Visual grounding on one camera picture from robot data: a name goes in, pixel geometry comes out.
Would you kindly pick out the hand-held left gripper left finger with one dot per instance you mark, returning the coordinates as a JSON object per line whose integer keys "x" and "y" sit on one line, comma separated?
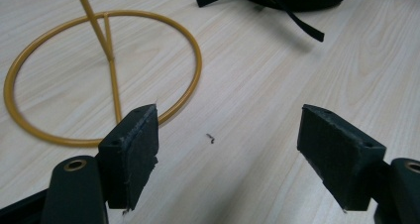
{"x": 128, "y": 158}

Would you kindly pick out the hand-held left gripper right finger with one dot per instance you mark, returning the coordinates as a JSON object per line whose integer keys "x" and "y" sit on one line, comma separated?
{"x": 340, "y": 158}

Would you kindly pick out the small dark debris speck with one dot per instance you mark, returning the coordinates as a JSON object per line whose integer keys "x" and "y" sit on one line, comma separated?
{"x": 210, "y": 138}

